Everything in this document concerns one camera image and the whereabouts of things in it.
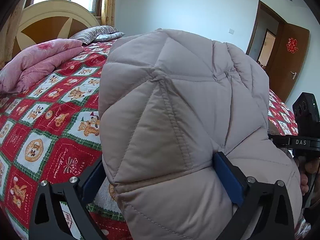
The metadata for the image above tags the beige quilted puffer jacket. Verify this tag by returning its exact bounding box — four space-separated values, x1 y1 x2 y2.
98 29 302 239

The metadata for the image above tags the person right hand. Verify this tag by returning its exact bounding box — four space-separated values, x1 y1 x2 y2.
294 157 319 196

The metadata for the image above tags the brown wooden door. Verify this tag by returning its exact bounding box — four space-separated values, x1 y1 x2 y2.
266 23 310 102

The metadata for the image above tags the red patchwork bed quilt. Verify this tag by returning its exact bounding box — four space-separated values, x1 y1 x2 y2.
0 38 313 240

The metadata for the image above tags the red double happiness decoration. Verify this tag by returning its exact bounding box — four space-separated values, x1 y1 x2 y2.
286 38 298 54

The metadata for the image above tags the pink folded blanket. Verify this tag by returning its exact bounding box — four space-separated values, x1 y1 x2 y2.
1 38 84 94

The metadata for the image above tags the left yellow curtain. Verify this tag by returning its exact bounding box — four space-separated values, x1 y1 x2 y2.
0 0 26 69

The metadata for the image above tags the yellow curtain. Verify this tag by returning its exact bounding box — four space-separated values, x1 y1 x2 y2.
101 0 116 27
0 0 26 69

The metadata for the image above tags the striped grey pillow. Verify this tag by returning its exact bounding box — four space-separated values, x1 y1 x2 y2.
69 25 125 45

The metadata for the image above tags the cream wooden headboard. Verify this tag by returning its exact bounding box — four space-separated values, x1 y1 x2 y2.
12 0 100 57

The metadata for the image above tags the right yellow curtain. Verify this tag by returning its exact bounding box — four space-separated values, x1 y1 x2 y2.
101 0 116 27

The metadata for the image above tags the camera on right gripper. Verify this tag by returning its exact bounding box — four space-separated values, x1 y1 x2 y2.
292 92 320 139

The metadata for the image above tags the silver door handle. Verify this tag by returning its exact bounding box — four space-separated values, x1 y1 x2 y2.
291 72 297 80

